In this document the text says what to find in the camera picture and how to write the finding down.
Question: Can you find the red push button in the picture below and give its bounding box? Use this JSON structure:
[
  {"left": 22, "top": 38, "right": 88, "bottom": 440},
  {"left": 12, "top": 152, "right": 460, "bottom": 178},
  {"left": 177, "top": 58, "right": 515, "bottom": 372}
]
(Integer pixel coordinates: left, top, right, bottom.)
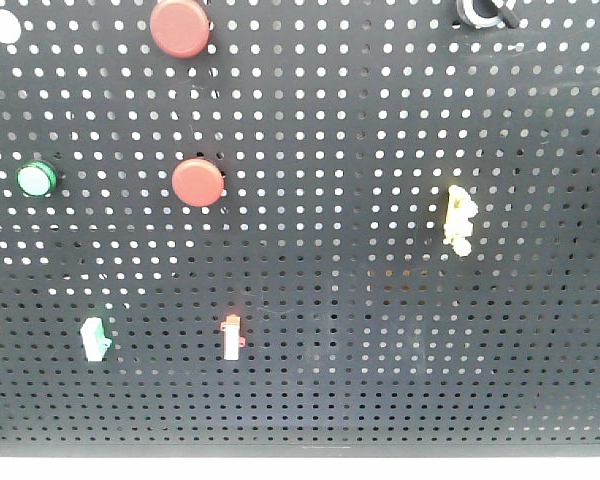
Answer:
[
  {"left": 171, "top": 158, "right": 224, "bottom": 207},
  {"left": 149, "top": 0, "right": 210, "bottom": 58}
]

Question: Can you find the green push button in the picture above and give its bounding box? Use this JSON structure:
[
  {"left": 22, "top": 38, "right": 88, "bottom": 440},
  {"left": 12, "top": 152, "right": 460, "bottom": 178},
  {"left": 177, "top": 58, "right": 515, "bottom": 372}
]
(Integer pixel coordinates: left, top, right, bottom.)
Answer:
[{"left": 16, "top": 160, "right": 59, "bottom": 197}]

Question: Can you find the white round button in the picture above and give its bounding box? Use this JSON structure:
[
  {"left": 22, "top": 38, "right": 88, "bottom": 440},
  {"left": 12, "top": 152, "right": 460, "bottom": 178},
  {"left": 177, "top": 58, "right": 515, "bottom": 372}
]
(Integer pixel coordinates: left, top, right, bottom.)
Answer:
[{"left": 0, "top": 9, "right": 22, "bottom": 45}]

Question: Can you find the black perforated pegboard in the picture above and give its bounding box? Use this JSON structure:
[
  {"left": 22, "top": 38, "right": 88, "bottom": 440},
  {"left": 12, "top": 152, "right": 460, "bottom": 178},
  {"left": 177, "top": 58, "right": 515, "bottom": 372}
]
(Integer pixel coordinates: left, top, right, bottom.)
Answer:
[{"left": 0, "top": 1, "right": 600, "bottom": 457}]

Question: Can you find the red toggle switch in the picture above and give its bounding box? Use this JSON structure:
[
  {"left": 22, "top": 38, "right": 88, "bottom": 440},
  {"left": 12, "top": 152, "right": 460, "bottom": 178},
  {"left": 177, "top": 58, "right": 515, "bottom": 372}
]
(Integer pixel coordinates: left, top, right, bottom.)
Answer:
[{"left": 220, "top": 314, "right": 246, "bottom": 361}]

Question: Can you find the green toggle switch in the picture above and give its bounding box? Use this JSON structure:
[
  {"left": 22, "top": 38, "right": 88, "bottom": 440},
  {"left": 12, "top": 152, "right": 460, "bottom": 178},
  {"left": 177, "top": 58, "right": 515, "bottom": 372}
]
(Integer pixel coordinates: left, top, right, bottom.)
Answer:
[{"left": 80, "top": 317, "right": 112, "bottom": 362}]

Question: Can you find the black rotary knob switch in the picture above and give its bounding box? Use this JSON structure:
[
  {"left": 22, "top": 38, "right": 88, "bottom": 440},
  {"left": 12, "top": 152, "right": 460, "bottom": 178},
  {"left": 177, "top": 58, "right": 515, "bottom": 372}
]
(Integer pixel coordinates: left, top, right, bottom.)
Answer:
[{"left": 456, "top": 0, "right": 520, "bottom": 29}]

